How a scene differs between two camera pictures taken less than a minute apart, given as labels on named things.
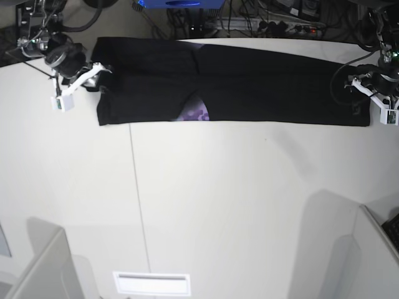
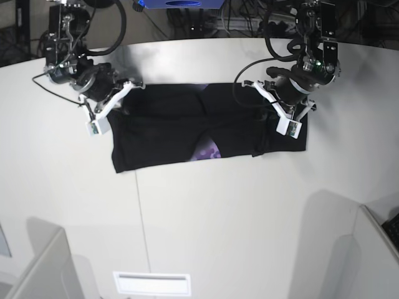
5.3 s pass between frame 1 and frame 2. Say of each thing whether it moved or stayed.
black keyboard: stayed
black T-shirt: moved
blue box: stayed
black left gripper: moved
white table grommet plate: stayed
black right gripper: moved
